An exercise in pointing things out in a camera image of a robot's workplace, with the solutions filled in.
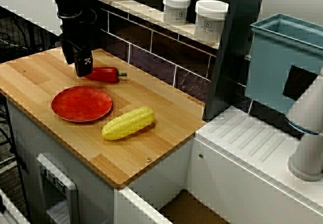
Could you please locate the black mesh netting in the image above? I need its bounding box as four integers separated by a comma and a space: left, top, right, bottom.
0, 6, 71, 55

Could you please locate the silver aluminium frame rail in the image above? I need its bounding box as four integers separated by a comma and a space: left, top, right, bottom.
0, 188, 30, 224

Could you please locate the yellow toy corn cob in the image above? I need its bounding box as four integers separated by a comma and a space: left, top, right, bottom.
101, 106, 155, 141

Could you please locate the red round plate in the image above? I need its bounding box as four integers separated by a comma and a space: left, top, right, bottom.
51, 85, 114, 123

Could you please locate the white toy kitchen cabinet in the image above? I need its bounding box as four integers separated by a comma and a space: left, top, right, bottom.
5, 99, 195, 224

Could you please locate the grey dispenser panel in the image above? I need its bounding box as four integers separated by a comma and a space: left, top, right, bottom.
35, 153, 81, 224

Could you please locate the red toy pepper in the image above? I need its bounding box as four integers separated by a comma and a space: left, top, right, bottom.
84, 67, 128, 84

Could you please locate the dark tile backsplash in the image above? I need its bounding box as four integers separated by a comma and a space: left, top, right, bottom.
100, 7, 253, 114

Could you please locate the teal plastic bin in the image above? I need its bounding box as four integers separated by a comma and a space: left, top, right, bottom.
245, 13, 323, 116

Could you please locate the beige wooden shelf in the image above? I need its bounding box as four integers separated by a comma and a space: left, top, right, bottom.
84, 0, 224, 50

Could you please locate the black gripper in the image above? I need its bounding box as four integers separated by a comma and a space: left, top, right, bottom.
59, 11, 93, 78

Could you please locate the white toy sink unit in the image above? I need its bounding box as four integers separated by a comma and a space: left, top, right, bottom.
115, 105, 323, 224

